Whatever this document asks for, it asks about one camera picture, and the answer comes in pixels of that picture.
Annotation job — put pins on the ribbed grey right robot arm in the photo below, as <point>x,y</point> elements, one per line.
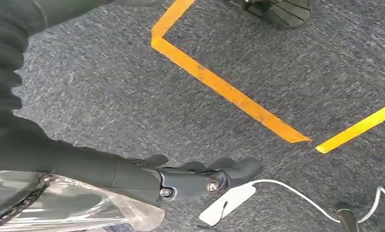
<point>3,48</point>

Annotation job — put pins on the yellow floor tape strip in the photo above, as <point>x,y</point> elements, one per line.
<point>359,128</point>
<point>224,88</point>

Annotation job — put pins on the white power strip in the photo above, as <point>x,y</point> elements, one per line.
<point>227,203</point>

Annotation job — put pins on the black right robot foot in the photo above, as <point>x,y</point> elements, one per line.
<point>275,12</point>

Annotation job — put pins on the steel table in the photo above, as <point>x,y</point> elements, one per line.
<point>348,222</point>

